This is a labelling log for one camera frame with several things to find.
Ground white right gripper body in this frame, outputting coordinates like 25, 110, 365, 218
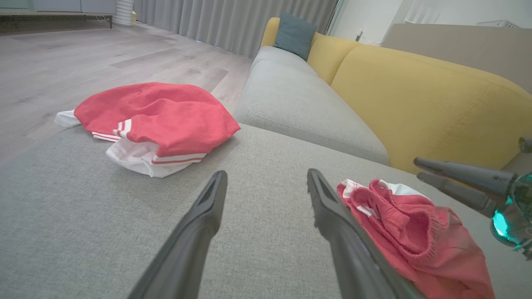
490, 172, 532, 261

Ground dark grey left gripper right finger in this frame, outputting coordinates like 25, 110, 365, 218
307, 168, 421, 299

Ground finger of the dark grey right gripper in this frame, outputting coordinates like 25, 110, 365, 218
416, 172, 506, 219
413, 157, 518, 196

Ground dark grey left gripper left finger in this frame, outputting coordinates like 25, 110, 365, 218
128, 170, 229, 299

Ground red shorts with elastic waistband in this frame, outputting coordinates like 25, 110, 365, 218
337, 179, 495, 299

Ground red shirt with white sleeves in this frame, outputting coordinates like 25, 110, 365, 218
54, 82, 241, 178

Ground large yellow backrest cushion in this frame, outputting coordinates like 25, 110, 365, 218
331, 45, 532, 174

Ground small yellow backrest cushion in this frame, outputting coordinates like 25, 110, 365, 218
307, 32, 362, 86

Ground teal throw pillow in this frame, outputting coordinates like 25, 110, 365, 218
273, 13, 317, 61

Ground grey pleated curtain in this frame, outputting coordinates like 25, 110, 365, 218
134, 0, 339, 59

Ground low cabinet with teal drawers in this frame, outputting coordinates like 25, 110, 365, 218
0, 0, 117, 29

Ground white wire rack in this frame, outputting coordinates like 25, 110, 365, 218
477, 20, 521, 29

